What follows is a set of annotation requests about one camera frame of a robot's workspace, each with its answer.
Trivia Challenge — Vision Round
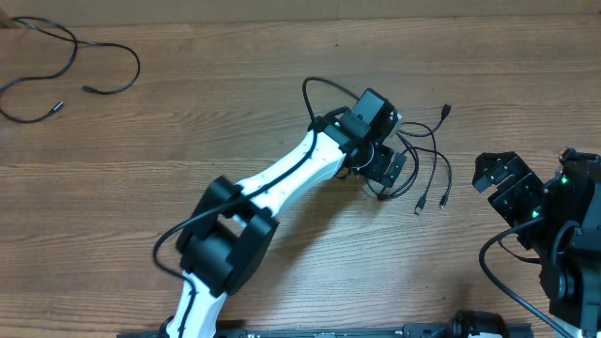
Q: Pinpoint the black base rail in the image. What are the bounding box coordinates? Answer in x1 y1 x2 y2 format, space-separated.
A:
116 323 534 338

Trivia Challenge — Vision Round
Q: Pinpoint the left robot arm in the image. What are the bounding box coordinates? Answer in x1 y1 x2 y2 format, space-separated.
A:
159 89 402 337

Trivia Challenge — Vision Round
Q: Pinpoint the black usb cable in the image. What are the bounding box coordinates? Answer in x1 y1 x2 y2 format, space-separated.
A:
363 101 454 217

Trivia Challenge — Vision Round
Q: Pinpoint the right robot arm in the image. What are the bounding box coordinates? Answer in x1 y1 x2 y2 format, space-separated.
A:
471 147 600 337

